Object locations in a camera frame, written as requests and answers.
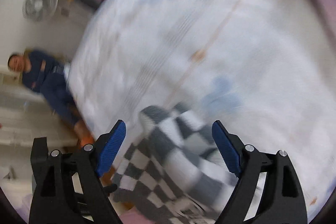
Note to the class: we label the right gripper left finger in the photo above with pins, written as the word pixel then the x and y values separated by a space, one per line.
pixel 68 187

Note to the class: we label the grey white checkered cardigan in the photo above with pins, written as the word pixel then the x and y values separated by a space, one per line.
pixel 174 172

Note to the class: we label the white standing fan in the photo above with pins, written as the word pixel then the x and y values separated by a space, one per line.
pixel 39 10

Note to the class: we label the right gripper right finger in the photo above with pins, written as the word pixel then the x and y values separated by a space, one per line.
pixel 282 199

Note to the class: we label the person in dark blue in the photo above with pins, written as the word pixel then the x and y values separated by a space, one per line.
pixel 43 74

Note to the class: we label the white patterned bed sheet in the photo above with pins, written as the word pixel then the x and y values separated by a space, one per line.
pixel 264 68

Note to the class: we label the pink trousers of operator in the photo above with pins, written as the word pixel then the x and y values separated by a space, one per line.
pixel 133 216

